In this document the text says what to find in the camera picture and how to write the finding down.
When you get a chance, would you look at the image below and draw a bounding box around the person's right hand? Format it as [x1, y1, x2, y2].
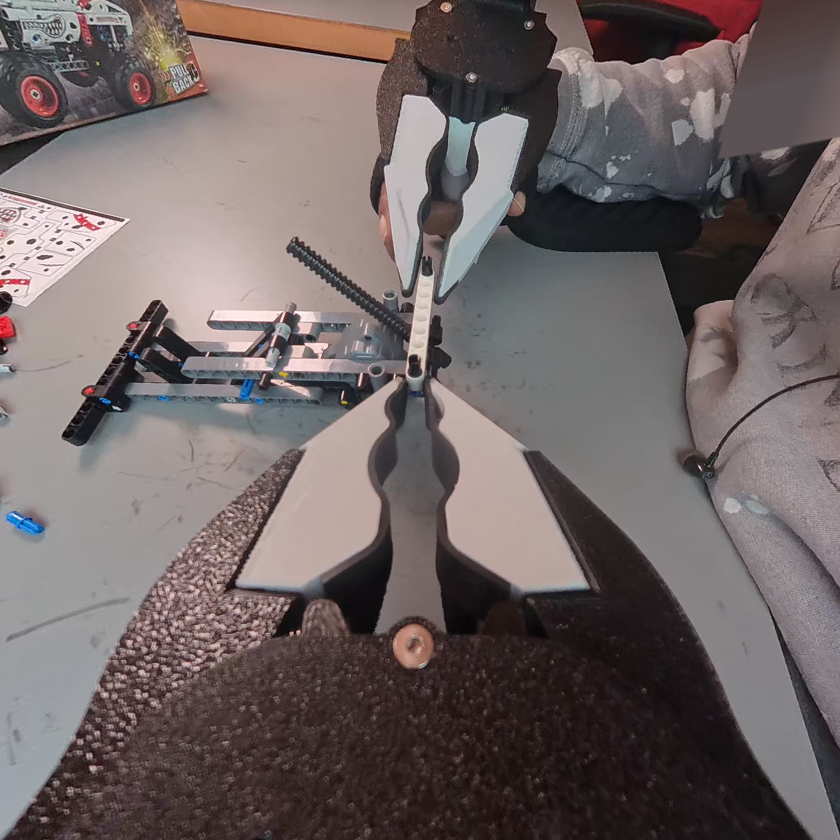
[375, 189, 528, 262]

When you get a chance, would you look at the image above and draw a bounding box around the white perforated toy beam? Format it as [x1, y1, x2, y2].
[403, 271, 439, 388]

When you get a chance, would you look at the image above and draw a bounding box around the wooden board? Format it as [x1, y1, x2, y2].
[176, 0, 416, 64]

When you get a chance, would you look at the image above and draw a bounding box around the pile of red white parts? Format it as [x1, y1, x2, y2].
[0, 292, 18, 421]

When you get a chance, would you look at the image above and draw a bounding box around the red office chair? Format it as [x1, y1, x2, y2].
[577, 0, 762, 63]

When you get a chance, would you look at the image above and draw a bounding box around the grey toy chassis assembly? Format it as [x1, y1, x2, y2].
[61, 236, 454, 448]

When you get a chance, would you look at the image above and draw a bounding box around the person's right forearm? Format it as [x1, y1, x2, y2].
[535, 29, 756, 198]

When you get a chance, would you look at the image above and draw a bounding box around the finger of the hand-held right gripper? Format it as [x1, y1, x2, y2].
[436, 115, 530, 305]
[381, 94, 452, 298]

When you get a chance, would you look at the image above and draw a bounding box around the toy truck set box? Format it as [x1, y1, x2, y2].
[0, 0, 210, 147]

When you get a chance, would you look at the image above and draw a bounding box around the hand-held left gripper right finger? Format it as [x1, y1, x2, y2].
[425, 378, 592, 597]

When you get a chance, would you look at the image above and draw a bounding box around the black wired earbud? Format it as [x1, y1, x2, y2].
[682, 375, 840, 481]

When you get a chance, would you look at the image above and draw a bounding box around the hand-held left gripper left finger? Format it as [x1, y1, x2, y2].
[233, 378, 404, 595]

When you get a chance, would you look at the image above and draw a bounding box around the white sticker sheet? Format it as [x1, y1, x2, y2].
[0, 187, 130, 308]

